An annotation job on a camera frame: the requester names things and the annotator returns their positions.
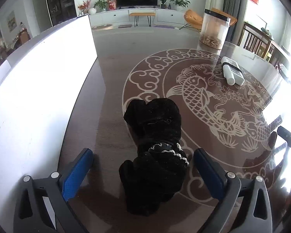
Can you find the orange lounge chair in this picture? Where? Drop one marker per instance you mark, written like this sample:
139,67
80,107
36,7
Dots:
194,20

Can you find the clear jar with black lid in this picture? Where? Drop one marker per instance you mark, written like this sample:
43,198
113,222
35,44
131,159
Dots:
214,29

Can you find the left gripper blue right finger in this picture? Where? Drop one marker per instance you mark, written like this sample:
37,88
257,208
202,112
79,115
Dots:
222,187

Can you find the black display shelf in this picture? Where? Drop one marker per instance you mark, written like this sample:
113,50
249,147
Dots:
61,10

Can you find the large white storage bin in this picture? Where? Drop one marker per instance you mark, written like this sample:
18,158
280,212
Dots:
37,97

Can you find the green potted plant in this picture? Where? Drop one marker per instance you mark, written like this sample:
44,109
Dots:
181,5

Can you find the white tv cabinet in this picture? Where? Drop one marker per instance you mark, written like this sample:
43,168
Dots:
138,17

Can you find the red flowers in vase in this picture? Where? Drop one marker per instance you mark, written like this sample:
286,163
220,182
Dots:
84,7

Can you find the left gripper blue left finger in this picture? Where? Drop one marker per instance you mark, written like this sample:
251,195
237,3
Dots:
65,186

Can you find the wooden dining chair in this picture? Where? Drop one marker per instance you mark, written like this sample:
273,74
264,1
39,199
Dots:
255,41

